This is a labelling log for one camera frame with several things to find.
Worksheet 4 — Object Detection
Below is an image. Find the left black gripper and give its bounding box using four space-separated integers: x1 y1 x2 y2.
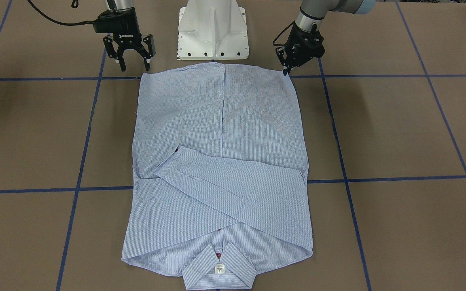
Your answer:
275 22 325 76

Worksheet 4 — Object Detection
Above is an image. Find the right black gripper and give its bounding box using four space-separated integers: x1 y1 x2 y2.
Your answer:
93 8 155 72

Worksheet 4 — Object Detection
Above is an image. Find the light blue striped shirt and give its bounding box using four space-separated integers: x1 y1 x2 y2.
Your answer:
121 62 313 290

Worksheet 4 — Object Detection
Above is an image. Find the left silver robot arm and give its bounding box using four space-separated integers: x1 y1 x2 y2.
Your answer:
272 0 376 76

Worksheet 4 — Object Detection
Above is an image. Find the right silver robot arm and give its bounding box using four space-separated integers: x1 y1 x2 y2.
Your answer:
92 0 155 72

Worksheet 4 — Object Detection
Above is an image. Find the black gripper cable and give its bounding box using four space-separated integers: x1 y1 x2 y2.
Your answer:
27 0 100 27

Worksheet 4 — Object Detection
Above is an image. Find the white camera stand pedestal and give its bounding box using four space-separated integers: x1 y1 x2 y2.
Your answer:
176 0 250 61

